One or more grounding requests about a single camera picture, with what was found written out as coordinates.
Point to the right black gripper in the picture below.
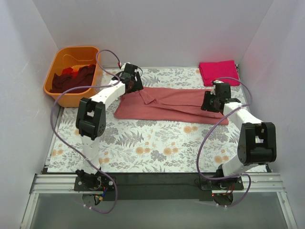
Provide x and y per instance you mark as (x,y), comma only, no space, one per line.
(207,103)

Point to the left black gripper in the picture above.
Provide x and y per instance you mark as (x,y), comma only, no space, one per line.
(138,83)

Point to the salmon pink polo shirt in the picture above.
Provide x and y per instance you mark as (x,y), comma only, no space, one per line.
(166,104)

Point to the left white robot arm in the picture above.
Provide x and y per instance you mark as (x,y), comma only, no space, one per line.
(91,116)

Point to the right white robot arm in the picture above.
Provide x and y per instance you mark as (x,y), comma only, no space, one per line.
(257,139)

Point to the folded magenta t shirt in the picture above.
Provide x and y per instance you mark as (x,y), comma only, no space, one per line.
(211,71)

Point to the dark red clothes in basket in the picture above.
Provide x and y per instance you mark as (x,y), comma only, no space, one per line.
(71,78)

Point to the floral patterned table mat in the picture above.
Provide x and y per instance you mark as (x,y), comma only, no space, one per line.
(149,146)

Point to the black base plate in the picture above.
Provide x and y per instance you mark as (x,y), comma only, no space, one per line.
(154,186)

